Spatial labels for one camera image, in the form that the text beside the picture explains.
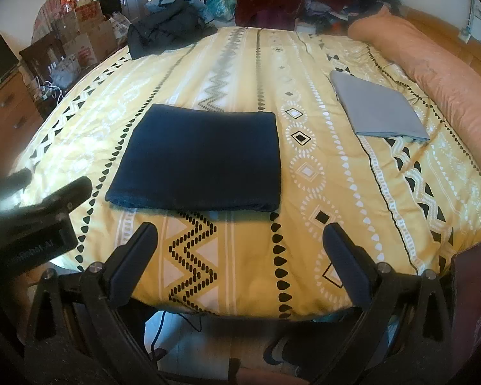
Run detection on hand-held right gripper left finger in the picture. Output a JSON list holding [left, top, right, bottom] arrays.
[[23, 221, 161, 385]]

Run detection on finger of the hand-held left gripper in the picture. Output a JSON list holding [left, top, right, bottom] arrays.
[[0, 176, 94, 214], [0, 167, 33, 205]]

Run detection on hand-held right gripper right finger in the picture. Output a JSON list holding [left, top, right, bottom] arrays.
[[310, 222, 454, 385]]

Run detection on blue denim pants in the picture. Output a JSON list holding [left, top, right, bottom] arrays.
[[105, 103, 282, 213]]

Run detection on wooden dresser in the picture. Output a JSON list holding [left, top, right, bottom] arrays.
[[0, 64, 45, 169]]

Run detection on grey handbag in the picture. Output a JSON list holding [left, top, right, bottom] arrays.
[[48, 58, 83, 91]]

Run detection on dark wooden chair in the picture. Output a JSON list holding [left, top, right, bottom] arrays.
[[19, 34, 67, 89]]

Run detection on maroon box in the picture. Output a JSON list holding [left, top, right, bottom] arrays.
[[451, 235, 481, 373]]

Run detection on cardboard box with red label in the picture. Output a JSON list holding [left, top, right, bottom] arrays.
[[62, 20, 115, 69]]

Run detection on grey folded cloth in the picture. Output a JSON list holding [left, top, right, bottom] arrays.
[[329, 70, 431, 143]]

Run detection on pile of cardboard boxes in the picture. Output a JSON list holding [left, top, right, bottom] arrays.
[[31, 0, 105, 45]]

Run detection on dark jacket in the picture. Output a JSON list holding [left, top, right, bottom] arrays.
[[127, 0, 219, 60]]

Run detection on pink bolster pillow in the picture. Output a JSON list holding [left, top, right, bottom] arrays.
[[347, 6, 481, 193]]

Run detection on yellow patterned bedspread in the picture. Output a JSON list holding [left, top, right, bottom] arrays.
[[14, 26, 481, 321]]

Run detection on light blue garment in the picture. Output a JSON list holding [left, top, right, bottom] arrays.
[[144, 0, 205, 14]]

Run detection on green plastic bag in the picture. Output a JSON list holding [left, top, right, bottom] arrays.
[[206, 0, 238, 21]]

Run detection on wooden headboard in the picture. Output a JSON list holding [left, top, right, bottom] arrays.
[[401, 6, 481, 89]]

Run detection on black cable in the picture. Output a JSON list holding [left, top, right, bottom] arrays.
[[150, 311, 203, 370]]

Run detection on white cables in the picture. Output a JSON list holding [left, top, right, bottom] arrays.
[[34, 80, 67, 103]]

